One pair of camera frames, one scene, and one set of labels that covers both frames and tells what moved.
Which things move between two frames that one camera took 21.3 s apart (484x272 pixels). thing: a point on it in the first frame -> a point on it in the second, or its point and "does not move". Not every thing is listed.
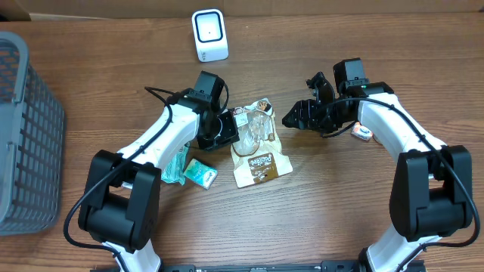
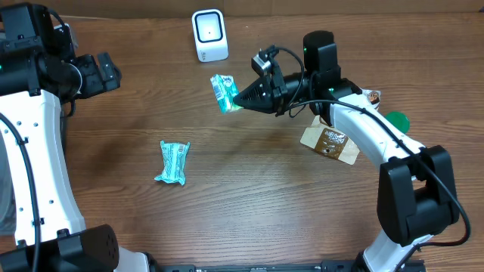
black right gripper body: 330,121 -> 280,89
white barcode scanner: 210,35 does not move
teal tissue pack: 200,174 -> 225,89
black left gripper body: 221,134 -> 93,79
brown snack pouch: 255,154 -> 324,138
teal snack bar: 175,168 does not move
